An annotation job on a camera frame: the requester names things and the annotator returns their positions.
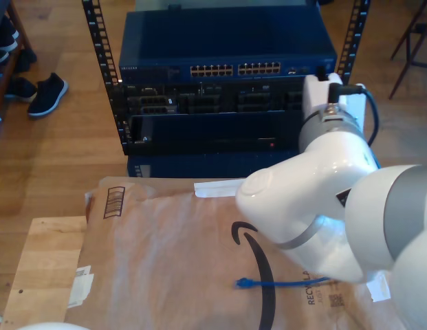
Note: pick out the brown packing paper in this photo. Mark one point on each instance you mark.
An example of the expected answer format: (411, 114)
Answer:
(148, 258)

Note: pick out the dark shoe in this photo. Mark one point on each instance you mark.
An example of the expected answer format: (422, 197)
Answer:
(25, 60)

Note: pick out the dark sneaker white sole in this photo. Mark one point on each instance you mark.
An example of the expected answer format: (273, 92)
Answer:
(46, 94)
(5, 34)
(22, 87)

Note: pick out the blue network switch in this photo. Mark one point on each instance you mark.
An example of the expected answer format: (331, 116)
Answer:
(227, 38)

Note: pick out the black rack frame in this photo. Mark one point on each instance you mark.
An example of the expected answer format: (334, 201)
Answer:
(101, 41)

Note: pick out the white paper label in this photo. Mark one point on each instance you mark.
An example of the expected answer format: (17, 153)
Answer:
(380, 292)
(80, 288)

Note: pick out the black rack server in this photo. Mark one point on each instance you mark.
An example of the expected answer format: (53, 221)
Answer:
(220, 90)

